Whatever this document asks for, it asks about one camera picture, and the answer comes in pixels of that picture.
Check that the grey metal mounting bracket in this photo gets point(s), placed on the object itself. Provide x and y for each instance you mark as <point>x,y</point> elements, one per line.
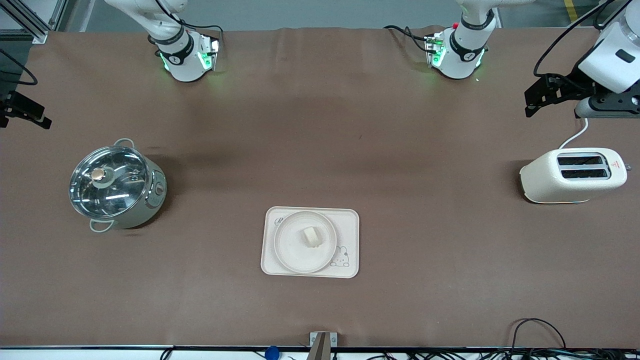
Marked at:
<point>333,340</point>

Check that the aluminium frame profile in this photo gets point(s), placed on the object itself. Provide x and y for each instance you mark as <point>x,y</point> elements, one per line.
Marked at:
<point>37,34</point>

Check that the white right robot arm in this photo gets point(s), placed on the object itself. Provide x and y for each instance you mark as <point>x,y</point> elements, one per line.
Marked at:
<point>182,62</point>

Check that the brown camera post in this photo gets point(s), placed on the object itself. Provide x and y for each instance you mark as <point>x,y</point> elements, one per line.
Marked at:
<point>320,350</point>

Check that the blue round cap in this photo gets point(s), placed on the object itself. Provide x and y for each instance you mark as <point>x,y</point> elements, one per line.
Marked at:
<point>271,353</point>

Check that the cream rabbit print tray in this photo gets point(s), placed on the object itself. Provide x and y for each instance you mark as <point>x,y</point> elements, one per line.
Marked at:
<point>350,220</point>

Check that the white steamed bun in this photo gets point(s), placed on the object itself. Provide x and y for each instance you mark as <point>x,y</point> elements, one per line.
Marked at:
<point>311,236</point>

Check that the cream round plate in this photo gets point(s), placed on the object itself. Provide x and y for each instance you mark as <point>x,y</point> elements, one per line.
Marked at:
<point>290,250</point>

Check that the glass pot lid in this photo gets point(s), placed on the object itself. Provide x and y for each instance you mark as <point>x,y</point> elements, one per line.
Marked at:
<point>120,192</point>

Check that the brown table mat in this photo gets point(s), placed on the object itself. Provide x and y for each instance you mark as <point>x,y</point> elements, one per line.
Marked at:
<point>400,150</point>

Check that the steel pot with glass lid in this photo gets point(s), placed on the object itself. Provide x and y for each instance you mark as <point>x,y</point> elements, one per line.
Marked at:
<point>152,197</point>

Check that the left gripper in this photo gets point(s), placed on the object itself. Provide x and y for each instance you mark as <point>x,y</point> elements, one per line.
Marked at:
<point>573,82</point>

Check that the cream two-slot toaster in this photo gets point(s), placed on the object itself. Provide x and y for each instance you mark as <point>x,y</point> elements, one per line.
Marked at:
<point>540,182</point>

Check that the metal base connector bracket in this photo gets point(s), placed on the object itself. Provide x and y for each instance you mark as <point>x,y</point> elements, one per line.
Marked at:
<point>434,50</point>
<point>214,52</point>

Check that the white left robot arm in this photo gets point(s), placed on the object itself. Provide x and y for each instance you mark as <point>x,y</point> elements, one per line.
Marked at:
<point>457,60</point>

